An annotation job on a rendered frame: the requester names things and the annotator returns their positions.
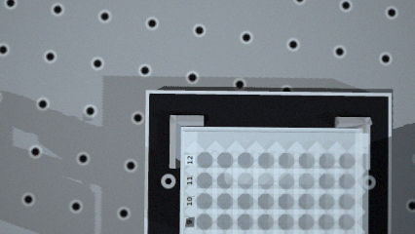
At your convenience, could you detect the white multi-well plate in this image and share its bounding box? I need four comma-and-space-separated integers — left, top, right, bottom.
179, 127, 369, 234

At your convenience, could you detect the grey flat rectangular plate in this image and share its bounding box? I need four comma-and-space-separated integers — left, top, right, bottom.
0, 0, 415, 234

